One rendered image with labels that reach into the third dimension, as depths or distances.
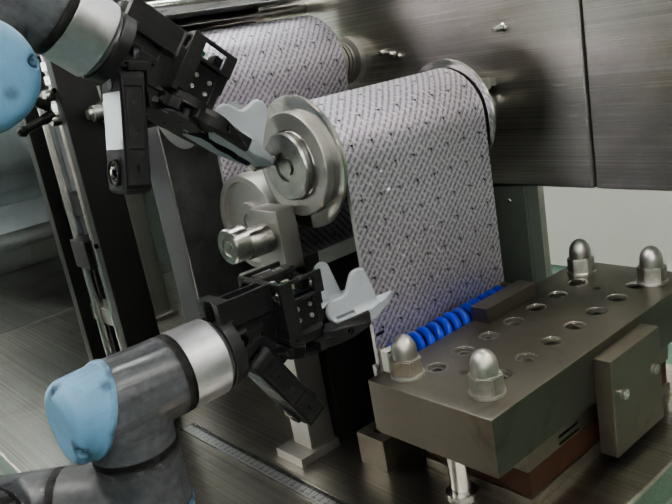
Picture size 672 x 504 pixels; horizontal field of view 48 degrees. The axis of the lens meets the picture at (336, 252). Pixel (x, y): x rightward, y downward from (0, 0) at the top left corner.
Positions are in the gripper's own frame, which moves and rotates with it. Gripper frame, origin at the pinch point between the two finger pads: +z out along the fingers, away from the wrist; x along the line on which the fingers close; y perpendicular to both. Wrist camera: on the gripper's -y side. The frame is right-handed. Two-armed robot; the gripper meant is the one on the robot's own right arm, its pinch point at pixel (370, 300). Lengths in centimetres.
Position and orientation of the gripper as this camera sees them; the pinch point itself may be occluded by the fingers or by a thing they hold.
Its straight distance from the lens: 84.3
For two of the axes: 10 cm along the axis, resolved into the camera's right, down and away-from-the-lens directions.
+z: 7.4, -3.1, 6.0
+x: -6.5, -1.0, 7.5
